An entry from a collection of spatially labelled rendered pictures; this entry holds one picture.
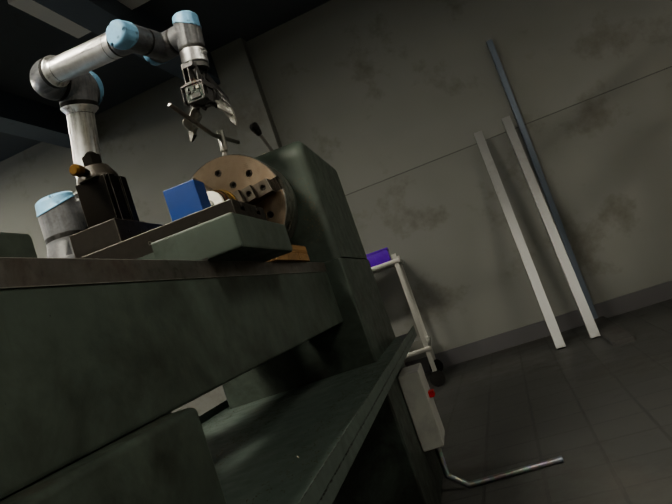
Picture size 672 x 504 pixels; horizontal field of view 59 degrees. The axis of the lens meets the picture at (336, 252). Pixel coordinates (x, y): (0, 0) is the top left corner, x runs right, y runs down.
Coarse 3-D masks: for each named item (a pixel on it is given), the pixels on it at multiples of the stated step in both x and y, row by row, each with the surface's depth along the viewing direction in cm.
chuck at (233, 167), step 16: (224, 160) 168; (240, 160) 167; (256, 160) 166; (192, 176) 170; (208, 176) 169; (224, 176) 168; (240, 176) 167; (256, 176) 166; (272, 176) 165; (288, 192) 170; (272, 208) 165; (288, 208) 166
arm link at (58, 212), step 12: (60, 192) 179; (72, 192) 183; (36, 204) 178; (48, 204) 176; (60, 204) 177; (72, 204) 180; (36, 216) 179; (48, 216) 176; (60, 216) 177; (72, 216) 179; (84, 216) 183; (48, 228) 176; (60, 228) 176; (72, 228) 178; (84, 228) 185
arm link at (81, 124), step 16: (80, 80) 188; (96, 80) 194; (64, 96) 186; (80, 96) 188; (96, 96) 194; (64, 112) 191; (80, 112) 190; (80, 128) 190; (96, 128) 194; (80, 144) 190; (96, 144) 192; (80, 160) 190
